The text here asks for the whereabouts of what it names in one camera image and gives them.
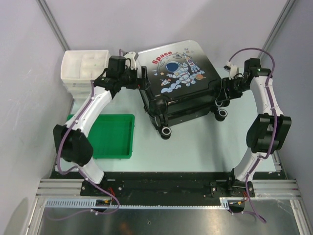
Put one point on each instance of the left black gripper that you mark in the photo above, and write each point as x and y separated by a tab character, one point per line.
140	83

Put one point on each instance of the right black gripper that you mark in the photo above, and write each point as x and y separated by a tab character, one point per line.
227	84

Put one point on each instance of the space astronaut hardshell suitcase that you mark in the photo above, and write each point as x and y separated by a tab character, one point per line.
184	85

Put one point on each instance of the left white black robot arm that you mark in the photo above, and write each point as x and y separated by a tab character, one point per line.
74	151

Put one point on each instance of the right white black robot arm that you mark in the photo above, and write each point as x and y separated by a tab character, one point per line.
270	128

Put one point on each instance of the white stacked drawer organizer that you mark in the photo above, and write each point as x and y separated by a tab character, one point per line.
79	67

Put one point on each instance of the green plastic tray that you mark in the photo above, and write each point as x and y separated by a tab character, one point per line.
111	136

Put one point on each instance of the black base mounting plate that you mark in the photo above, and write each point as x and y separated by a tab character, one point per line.
172	176

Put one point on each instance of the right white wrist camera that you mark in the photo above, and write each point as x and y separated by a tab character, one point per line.
232	69

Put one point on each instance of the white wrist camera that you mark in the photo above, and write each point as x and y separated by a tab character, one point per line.
131	58
232	69

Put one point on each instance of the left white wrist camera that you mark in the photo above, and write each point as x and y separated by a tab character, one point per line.
131	58

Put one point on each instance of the aluminium frame rail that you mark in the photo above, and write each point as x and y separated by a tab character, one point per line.
268	189

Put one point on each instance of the grey slotted cable duct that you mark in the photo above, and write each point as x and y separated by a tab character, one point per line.
81	203

